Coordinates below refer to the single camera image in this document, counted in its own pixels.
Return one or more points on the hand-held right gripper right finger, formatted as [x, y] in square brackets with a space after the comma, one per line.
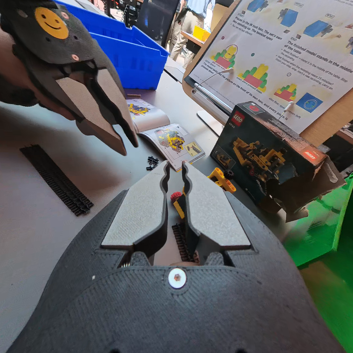
[215, 217]

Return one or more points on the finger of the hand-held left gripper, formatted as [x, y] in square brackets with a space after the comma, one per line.
[88, 110]
[110, 88]

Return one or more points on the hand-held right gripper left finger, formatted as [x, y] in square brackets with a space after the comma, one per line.
[138, 217]

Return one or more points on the yellow lego bulldozer model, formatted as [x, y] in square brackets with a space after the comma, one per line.
[217, 176]

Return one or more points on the black lego track strip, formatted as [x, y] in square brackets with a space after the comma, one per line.
[180, 242]
[55, 179]

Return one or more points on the pile of track pieces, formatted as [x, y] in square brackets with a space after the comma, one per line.
[152, 162]

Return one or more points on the lego instruction booklet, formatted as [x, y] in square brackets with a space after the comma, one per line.
[154, 115]

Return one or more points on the dark cardboard lego box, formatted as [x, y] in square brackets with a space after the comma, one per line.
[262, 143]

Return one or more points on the small wooden stick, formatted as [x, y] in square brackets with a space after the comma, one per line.
[133, 95]

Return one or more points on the blue plastic bin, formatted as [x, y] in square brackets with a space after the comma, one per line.
[138, 60]
[91, 16]

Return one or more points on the background wooden table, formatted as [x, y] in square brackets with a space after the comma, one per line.
[193, 41]

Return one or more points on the green plastic bin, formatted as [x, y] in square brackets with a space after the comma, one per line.
[317, 234]

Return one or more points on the yellow plastic bin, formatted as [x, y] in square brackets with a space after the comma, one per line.
[201, 33]

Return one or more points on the instruction sheet on stand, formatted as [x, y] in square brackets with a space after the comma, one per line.
[331, 121]

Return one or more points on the printed instruction sheet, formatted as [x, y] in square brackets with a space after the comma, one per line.
[275, 41]

